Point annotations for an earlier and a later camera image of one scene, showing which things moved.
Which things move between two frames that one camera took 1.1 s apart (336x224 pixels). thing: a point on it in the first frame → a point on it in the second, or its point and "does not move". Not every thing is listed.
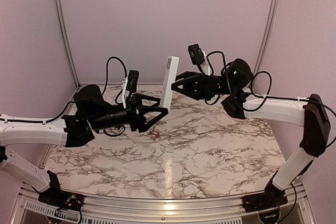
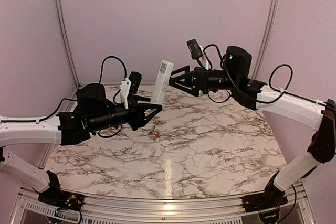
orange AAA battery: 156,136 does not move
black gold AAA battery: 153,128 does not move
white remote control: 170,76 → 162,82
